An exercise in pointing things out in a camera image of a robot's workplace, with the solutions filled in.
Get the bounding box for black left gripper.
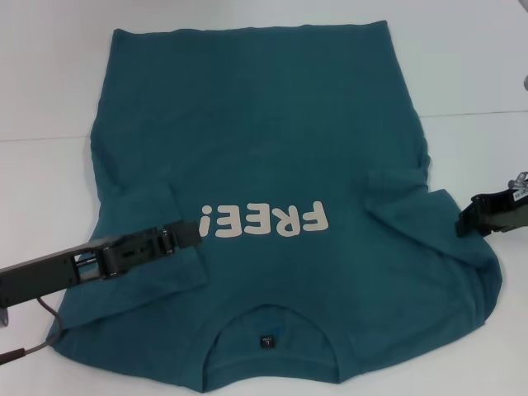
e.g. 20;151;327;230
0;237;125;309

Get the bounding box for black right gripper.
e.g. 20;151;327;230
455;185;528;238

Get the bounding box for teal t-shirt with FREE print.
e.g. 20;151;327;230
47;19;505;393

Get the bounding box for grey left gripper cable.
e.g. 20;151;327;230
0;296;64;366

